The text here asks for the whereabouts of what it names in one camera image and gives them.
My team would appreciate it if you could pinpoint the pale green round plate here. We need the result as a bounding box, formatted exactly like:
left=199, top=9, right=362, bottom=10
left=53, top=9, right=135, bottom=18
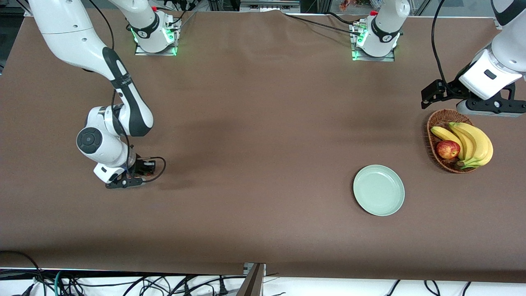
left=353, top=164, right=406, bottom=217

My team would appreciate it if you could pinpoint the brown wicker basket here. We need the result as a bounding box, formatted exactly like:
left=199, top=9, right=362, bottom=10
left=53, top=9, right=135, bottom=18
left=426, top=109, right=479, bottom=174

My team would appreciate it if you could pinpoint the yellow banana bunch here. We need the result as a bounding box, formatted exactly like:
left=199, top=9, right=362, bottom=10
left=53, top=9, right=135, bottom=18
left=430, top=122, right=494, bottom=170

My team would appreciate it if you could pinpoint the red yellow apple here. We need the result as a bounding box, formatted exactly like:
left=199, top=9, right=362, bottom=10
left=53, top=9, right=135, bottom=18
left=436, top=140, right=461, bottom=160

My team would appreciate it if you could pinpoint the large table cover sheet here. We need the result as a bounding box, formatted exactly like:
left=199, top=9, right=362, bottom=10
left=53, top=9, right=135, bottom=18
left=0, top=9, right=526, bottom=284

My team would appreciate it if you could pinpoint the grey metal support beam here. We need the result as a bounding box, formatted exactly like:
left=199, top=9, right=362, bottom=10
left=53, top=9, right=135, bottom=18
left=236, top=263, right=267, bottom=296

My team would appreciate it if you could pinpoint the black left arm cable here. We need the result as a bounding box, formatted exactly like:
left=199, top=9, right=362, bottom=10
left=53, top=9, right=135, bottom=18
left=431, top=0, right=452, bottom=89

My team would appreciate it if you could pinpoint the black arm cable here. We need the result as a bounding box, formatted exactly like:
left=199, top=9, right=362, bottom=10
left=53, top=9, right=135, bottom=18
left=431, top=0, right=452, bottom=89
left=88, top=0, right=167, bottom=183

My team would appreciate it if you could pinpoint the black looping floor cable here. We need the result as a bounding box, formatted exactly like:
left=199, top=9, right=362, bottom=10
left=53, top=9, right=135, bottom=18
left=0, top=251, right=46, bottom=296

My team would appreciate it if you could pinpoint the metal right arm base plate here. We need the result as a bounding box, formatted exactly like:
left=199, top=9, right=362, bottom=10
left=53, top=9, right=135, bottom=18
left=135, top=18, right=181, bottom=56

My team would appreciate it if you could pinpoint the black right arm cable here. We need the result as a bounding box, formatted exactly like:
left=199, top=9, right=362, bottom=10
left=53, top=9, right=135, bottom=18
left=88, top=0, right=167, bottom=183

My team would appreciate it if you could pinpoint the short black base cable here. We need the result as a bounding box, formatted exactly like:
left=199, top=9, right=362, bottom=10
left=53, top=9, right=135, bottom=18
left=166, top=10, right=198, bottom=31

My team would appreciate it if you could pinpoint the long black base cable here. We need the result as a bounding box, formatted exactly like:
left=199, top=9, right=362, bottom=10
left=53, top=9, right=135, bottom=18
left=283, top=14, right=362, bottom=34

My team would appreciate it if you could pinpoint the aluminium frame rail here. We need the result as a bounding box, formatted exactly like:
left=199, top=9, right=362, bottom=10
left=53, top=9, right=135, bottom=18
left=240, top=0, right=301, bottom=13

